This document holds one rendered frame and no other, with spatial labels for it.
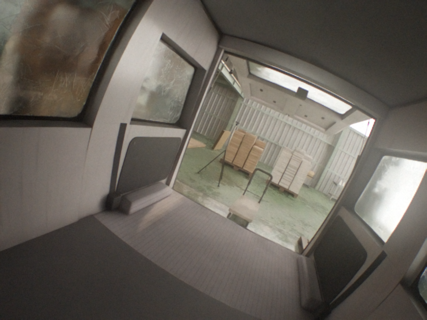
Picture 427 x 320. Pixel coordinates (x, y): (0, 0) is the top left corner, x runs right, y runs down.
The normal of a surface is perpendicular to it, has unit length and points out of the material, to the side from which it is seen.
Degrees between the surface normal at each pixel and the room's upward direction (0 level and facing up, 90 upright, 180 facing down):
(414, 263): 90
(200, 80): 110
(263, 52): 100
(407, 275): 90
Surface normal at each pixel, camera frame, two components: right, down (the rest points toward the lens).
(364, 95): -0.36, 0.26
